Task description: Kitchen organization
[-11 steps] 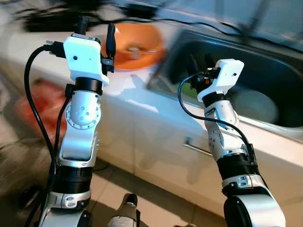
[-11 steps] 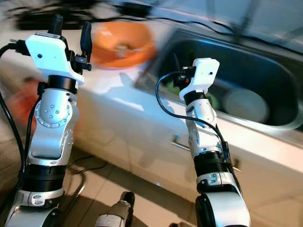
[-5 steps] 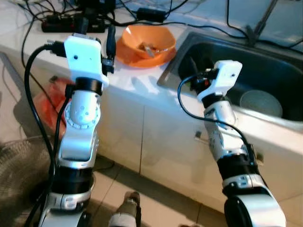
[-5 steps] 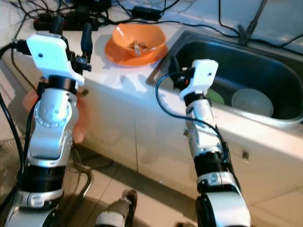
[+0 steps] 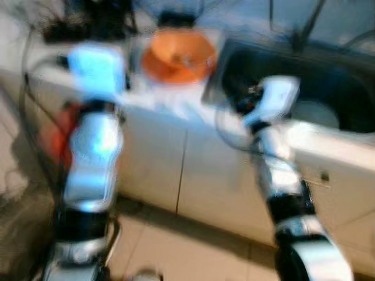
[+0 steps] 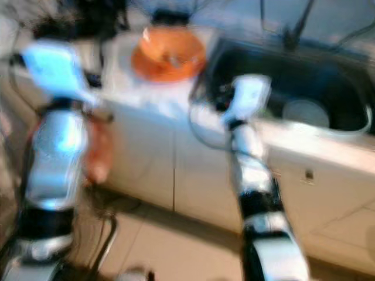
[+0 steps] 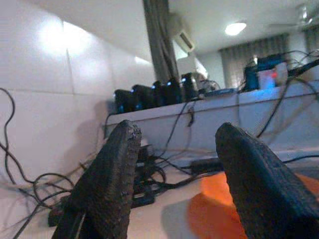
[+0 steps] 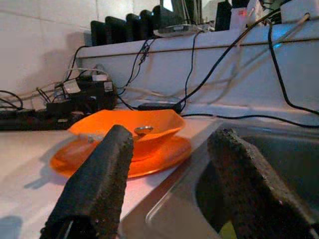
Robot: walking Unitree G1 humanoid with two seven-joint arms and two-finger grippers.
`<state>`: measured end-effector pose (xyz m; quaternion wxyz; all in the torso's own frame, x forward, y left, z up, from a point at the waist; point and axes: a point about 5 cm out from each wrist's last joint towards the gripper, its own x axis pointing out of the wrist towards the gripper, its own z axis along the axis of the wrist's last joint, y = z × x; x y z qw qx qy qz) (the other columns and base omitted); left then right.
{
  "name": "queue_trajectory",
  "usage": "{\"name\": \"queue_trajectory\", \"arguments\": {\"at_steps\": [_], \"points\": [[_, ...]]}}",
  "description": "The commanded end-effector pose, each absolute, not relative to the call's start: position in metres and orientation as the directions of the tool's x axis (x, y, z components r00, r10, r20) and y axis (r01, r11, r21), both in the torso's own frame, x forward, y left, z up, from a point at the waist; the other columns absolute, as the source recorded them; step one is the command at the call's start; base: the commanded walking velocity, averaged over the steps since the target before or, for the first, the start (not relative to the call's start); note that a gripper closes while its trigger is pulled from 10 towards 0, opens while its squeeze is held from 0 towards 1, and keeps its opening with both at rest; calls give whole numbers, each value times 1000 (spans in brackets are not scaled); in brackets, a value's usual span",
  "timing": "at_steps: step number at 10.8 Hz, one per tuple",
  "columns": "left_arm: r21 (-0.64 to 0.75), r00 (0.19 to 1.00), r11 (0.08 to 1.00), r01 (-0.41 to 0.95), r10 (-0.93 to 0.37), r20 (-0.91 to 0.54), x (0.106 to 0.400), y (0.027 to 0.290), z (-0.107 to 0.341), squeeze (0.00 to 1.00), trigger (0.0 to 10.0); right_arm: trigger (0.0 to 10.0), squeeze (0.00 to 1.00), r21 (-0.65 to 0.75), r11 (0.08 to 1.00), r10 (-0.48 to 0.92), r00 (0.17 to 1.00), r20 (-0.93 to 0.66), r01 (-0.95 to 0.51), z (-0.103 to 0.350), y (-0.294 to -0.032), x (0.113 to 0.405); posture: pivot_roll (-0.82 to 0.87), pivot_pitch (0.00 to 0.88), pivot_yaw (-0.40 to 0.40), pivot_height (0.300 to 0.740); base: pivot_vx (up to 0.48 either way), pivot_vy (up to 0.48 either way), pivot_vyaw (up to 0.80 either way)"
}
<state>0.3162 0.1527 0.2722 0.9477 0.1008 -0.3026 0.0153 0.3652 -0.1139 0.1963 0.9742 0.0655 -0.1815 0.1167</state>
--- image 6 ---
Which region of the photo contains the orange plastic bowl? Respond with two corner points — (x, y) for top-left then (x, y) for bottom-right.
(134, 26), (207, 74)

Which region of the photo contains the black power strip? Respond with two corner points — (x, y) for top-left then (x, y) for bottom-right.
(35, 15), (124, 42)

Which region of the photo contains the red plastic bag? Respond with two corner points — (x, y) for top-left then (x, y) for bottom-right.
(29, 114), (115, 185)

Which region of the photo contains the pale grey bowl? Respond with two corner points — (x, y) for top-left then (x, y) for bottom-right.
(282, 98), (330, 128)

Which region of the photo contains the metal faucet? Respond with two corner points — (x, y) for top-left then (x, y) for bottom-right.
(281, 0), (314, 50)

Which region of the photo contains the black power adapter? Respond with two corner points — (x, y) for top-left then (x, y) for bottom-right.
(152, 11), (188, 25)

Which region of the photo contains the stainless steel sink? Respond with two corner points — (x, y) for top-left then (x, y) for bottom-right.
(190, 38), (375, 138)

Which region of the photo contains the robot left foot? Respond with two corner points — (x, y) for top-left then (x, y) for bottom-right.
(117, 266), (153, 281)

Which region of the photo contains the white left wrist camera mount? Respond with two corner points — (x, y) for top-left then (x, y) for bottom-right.
(22, 40), (94, 106)

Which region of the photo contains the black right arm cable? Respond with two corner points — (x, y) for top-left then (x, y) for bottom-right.
(187, 97), (279, 194)

